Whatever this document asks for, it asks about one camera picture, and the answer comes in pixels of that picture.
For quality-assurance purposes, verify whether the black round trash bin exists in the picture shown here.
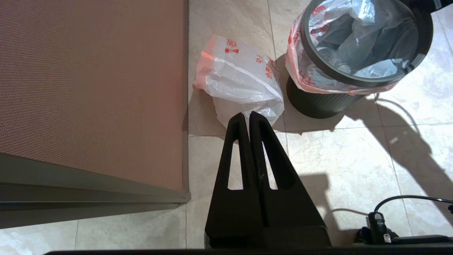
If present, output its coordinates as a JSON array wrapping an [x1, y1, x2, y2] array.
[[286, 0, 434, 119]]

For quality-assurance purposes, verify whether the black left wrist camera cable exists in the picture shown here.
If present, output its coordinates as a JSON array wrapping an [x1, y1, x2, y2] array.
[[355, 195, 453, 245]]

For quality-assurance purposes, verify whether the fresh white plastic bag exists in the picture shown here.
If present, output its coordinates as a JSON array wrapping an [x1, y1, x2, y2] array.
[[193, 34, 285, 130]]

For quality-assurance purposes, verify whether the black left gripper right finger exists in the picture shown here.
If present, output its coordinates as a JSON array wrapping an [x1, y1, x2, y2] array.
[[249, 111, 331, 248]]

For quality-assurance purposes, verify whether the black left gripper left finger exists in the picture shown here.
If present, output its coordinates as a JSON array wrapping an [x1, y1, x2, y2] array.
[[205, 113, 264, 248]]

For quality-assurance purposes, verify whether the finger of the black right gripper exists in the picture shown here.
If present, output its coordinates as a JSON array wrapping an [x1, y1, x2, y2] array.
[[402, 0, 443, 14]]

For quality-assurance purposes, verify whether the used translucent trash bag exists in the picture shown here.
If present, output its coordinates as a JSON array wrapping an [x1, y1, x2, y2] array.
[[285, 0, 418, 96]]

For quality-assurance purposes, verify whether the brown textured partition panel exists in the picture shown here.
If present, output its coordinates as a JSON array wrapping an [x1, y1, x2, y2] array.
[[0, 0, 191, 229]]

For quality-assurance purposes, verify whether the grey bin ring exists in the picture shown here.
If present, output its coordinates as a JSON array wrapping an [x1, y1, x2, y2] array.
[[301, 0, 434, 88]]

